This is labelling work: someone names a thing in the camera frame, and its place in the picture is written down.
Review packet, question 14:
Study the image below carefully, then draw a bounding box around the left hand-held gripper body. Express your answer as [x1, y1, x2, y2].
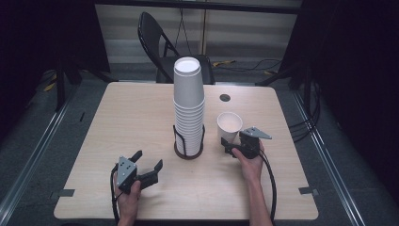
[116, 155, 160, 195]

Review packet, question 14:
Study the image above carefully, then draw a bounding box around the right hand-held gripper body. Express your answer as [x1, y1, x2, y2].
[226, 125, 273, 160]

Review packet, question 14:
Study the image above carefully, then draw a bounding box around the single white paper cup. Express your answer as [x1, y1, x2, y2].
[216, 111, 244, 146]

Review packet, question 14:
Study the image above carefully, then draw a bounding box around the black wire cup holder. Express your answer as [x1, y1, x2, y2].
[172, 124, 207, 161]

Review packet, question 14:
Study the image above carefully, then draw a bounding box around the stack of white paper cups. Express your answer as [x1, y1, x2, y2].
[172, 56, 206, 157]

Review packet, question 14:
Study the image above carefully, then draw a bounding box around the person's left hand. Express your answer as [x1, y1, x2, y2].
[113, 172, 142, 222]

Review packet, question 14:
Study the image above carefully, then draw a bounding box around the person's right hand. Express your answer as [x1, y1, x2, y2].
[231, 140, 266, 185]

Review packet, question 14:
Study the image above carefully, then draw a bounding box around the grey tape strip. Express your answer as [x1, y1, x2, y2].
[297, 186, 320, 196]

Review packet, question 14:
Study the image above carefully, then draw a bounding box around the yellow floor tape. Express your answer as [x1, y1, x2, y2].
[212, 59, 237, 68]

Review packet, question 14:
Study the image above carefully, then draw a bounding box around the black metal stand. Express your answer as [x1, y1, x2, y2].
[55, 59, 111, 112]

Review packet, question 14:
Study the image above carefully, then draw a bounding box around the black folding chair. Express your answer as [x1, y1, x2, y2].
[136, 11, 216, 86]

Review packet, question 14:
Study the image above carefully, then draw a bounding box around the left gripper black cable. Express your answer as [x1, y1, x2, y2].
[109, 164, 122, 226]

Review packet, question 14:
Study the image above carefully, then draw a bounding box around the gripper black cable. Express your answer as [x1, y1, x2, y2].
[258, 149, 278, 224]
[109, 164, 122, 226]

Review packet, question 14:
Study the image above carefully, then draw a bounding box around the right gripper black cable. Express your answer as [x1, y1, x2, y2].
[258, 149, 278, 224]

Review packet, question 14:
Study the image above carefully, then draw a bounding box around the black floor cables bundle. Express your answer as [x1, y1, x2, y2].
[288, 79, 322, 144]

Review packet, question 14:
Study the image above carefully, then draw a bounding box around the thin black floor cable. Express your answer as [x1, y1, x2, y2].
[215, 58, 283, 73]

